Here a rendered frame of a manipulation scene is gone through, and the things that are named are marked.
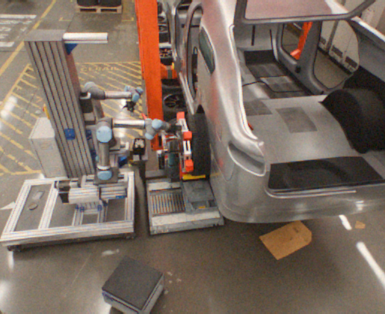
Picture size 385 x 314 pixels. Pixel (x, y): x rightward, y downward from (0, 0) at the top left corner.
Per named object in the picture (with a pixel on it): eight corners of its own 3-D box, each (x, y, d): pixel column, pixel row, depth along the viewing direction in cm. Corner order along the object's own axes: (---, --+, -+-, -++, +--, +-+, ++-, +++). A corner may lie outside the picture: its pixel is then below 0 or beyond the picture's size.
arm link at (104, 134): (110, 170, 285) (111, 119, 253) (111, 181, 274) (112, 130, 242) (96, 171, 281) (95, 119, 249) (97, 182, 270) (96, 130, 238)
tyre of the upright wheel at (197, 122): (219, 134, 285) (204, 102, 336) (194, 137, 281) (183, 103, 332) (214, 187, 325) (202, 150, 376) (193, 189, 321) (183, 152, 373)
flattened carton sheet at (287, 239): (316, 240, 340) (317, 238, 338) (277, 260, 320) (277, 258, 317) (297, 220, 361) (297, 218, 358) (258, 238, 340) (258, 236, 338)
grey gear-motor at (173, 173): (199, 184, 392) (200, 163, 369) (167, 188, 385) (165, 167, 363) (196, 174, 405) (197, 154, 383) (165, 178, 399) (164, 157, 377)
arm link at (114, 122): (94, 124, 264) (151, 126, 281) (95, 131, 256) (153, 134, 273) (95, 113, 257) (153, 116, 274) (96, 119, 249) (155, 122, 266)
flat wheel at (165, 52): (188, 63, 638) (188, 51, 623) (165, 72, 598) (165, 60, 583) (164, 54, 670) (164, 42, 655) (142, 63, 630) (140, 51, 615)
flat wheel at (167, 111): (151, 111, 491) (149, 97, 476) (186, 99, 519) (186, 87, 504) (172, 131, 449) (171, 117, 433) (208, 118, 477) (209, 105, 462)
